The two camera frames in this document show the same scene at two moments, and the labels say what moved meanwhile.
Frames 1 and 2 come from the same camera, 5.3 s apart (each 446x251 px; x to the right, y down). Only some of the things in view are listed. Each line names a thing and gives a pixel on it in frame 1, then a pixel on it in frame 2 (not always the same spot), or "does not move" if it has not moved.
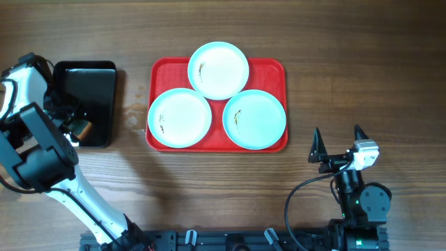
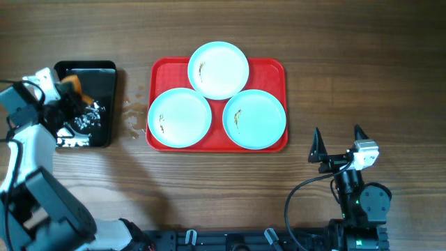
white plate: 254,119 does not move
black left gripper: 78,108 does not move
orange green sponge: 80,128 → 73,82
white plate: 180,118 does not move
